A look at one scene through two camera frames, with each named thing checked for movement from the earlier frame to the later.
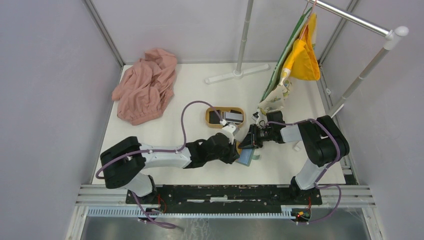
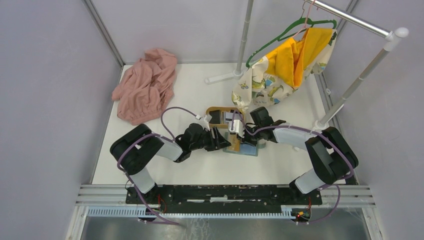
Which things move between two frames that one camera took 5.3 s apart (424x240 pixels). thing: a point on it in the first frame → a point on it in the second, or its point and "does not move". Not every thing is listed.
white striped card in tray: [234, 117] does not move
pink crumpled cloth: [146, 87] does not move
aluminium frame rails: [332, 195] does not move
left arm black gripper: [232, 154] → [217, 143]
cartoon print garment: [280, 85] → [255, 84]
